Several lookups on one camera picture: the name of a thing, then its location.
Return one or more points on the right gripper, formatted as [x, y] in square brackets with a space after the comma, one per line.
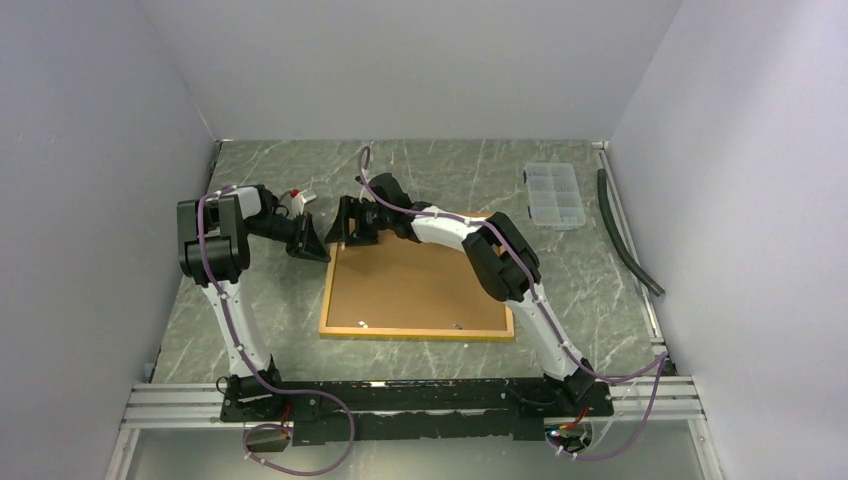
[351, 208]

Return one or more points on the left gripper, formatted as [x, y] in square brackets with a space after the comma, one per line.
[307, 243]

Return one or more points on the brown backing board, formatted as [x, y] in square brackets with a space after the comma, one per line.
[411, 285]

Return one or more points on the yellow picture frame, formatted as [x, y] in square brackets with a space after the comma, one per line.
[411, 333]

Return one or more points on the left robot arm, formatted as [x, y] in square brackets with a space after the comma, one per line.
[213, 251]

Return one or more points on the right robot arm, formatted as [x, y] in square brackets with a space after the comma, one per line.
[504, 263]

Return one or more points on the clear plastic organizer box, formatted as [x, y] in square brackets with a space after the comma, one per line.
[554, 199]

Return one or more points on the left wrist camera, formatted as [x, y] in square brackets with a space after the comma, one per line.
[294, 201]

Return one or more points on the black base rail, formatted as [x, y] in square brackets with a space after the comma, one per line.
[330, 411]

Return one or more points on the aluminium extrusion frame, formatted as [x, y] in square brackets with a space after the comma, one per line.
[185, 406]

